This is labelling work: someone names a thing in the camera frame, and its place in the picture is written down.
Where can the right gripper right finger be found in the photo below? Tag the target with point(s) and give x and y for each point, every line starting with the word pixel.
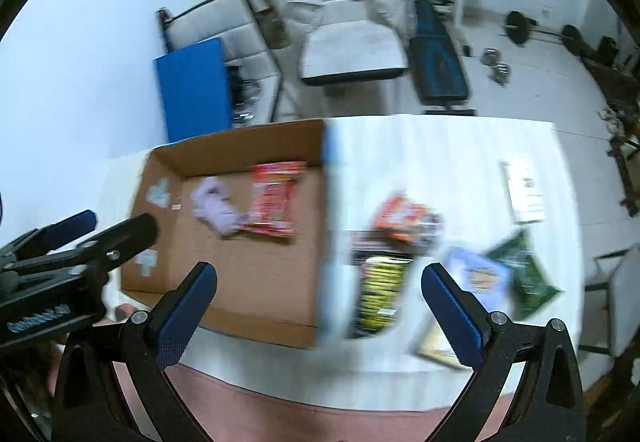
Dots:
pixel 547 405

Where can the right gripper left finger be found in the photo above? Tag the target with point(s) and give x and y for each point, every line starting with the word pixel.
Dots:
pixel 89 404

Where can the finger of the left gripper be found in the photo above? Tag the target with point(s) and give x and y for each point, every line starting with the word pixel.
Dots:
pixel 38 242
pixel 108 249

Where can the green snack packet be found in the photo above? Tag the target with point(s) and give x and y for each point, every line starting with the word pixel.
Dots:
pixel 531 289

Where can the yellow cartoon tissue box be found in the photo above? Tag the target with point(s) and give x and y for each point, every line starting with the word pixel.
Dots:
pixel 433 345

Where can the blue cartoon tissue pack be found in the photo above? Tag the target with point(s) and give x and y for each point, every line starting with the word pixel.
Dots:
pixel 488 280

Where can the black yellow shoe wipes pack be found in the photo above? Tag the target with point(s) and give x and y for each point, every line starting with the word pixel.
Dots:
pixel 383 265

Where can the orange snack packet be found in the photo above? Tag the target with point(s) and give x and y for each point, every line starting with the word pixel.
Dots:
pixel 408 224

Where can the grey chair at right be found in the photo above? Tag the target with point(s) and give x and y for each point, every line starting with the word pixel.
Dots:
pixel 619 281

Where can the lilac cloth bundle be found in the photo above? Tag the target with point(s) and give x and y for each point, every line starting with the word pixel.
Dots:
pixel 212 205

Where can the brown cardboard box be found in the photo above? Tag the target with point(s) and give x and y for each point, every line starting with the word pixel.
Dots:
pixel 268 289

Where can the red snack packet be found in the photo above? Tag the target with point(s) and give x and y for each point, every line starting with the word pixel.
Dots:
pixel 273 188

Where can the blue folded mat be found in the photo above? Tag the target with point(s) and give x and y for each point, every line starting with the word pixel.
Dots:
pixel 195 90

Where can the white booklet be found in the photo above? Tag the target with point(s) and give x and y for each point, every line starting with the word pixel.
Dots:
pixel 522 187

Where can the grey quilted folded chair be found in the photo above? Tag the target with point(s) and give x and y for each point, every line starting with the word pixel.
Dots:
pixel 243 44

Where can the dark wooden stool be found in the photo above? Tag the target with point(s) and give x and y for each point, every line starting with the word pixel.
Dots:
pixel 625 152

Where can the chrome dumbbell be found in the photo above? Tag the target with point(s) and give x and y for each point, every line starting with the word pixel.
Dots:
pixel 501 73
pixel 490 57

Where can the white padded chair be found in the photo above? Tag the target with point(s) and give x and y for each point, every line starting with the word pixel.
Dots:
pixel 352 51

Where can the black blue weight bench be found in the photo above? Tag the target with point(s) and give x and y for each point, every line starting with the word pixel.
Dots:
pixel 437 73

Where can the short barbell on floor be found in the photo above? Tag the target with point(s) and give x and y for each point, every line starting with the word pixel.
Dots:
pixel 520 29

